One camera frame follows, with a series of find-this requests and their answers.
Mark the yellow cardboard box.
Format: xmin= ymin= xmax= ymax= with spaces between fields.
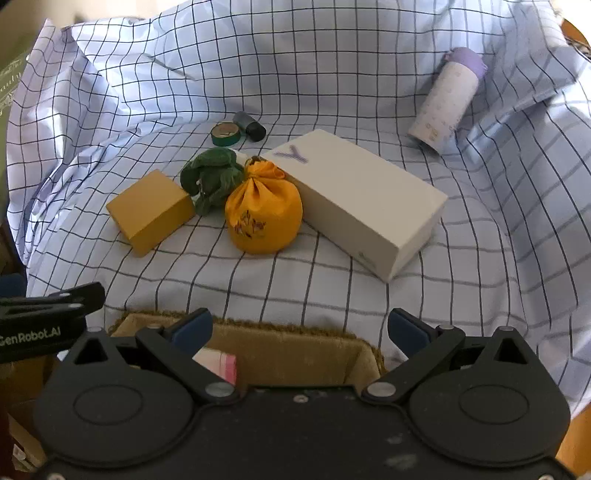
xmin=106 ymin=170 xmax=195 ymax=257

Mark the orange drawstring pouch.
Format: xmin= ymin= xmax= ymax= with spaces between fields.
xmin=224 ymin=157 xmax=304 ymax=255

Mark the white pink towel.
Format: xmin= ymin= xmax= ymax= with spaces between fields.
xmin=192 ymin=348 xmax=238 ymax=385

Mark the woven lined basket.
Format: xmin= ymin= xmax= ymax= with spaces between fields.
xmin=109 ymin=312 xmax=386 ymax=390

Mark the green tape roll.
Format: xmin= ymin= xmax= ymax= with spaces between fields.
xmin=211 ymin=121 xmax=242 ymax=147

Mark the green cloth bundle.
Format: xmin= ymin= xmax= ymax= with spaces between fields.
xmin=180 ymin=147 xmax=245 ymax=216

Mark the long white box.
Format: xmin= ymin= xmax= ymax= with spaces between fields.
xmin=263 ymin=129 xmax=448 ymax=282

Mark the blue checkered sheet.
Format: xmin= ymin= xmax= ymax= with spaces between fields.
xmin=7 ymin=1 xmax=590 ymax=414

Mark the dark cylinder object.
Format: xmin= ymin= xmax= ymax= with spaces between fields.
xmin=232 ymin=111 xmax=266 ymax=142

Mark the white purple water bottle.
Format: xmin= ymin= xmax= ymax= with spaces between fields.
xmin=409 ymin=47 xmax=488 ymax=154

